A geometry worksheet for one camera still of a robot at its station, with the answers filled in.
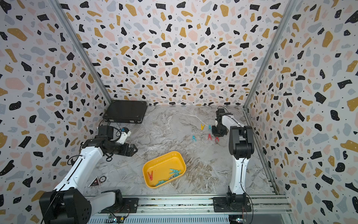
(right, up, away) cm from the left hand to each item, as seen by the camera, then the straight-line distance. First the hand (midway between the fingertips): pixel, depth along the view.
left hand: (130, 148), depth 82 cm
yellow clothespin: (+45, +11, +25) cm, 53 cm away
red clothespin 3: (+55, +4, +18) cm, 58 cm away
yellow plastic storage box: (+19, -14, +4) cm, 24 cm away
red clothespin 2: (+50, +4, +21) cm, 55 cm away
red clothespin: (+12, -17, +2) cm, 21 cm away
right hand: (+56, +6, +21) cm, 60 cm away
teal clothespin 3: (+51, +11, +24) cm, 57 cm away
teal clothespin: (+26, -15, +3) cm, 30 cm away
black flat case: (-19, +24, +37) cm, 48 cm away
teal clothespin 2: (+18, -19, -2) cm, 27 cm away
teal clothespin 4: (+39, +4, +18) cm, 43 cm away
